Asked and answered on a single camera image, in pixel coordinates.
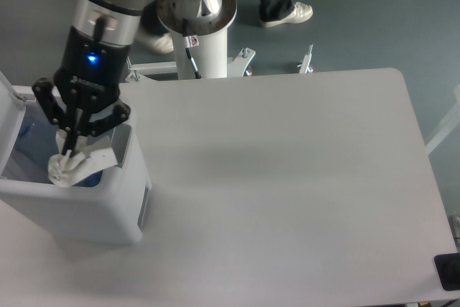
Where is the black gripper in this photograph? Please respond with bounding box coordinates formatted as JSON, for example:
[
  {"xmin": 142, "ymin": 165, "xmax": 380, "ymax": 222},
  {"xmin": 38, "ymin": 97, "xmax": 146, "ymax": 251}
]
[{"xmin": 32, "ymin": 27, "xmax": 131, "ymax": 156}]

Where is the clear crushed plastic bottle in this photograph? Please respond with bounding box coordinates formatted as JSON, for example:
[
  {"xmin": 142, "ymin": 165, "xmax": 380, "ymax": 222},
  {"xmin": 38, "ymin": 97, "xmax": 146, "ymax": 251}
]
[{"xmin": 10, "ymin": 114, "xmax": 104, "ymax": 188}]

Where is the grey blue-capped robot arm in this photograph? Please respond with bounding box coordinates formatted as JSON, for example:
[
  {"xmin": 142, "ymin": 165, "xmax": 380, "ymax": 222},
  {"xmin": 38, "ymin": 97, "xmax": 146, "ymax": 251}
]
[{"xmin": 32, "ymin": 0, "xmax": 237, "ymax": 156}]

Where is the white plastic trash can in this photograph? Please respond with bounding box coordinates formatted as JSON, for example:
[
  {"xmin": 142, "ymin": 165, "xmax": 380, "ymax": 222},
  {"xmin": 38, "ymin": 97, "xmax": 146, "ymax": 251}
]
[{"xmin": 1, "ymin": 78, "xmax": 152, "ymax": 244}]

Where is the person's white sneaker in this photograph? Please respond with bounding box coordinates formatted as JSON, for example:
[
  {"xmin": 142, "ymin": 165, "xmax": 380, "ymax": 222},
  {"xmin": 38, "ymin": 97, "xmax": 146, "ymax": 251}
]
[
  {"xmin": 259, "ymin": 2, "xmax": 313, "ymax": 28},
  {"xmin": 136, "ymin": 31, "xmax": 174, "ymax": 55}
]

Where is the black device at table edge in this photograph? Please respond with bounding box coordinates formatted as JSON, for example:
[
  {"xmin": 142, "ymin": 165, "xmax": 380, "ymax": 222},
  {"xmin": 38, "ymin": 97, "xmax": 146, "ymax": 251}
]
[{"xmin": 434, "ymin": 252, "xmax": 459, "ymax": 291}]

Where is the black cable on pedestal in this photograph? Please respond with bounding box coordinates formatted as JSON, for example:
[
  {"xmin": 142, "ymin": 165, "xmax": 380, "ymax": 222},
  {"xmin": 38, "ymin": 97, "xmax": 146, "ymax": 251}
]
[{"xmin": 180, "ymin": 18, "xmax": 203, "ymax": 80}]

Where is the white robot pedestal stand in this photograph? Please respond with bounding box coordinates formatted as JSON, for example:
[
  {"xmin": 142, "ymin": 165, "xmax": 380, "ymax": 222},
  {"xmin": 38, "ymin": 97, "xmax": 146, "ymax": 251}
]
[{"xmin": 124, "ymin": 0, "xmax": 314, "ymax": 83}]

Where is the white table leg frame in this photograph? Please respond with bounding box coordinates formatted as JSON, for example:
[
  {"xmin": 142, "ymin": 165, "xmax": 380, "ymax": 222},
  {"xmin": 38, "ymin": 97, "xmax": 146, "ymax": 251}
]
[{"xmin": 425, "ymin": 85, "xmax": 459, "ymax": 155}]

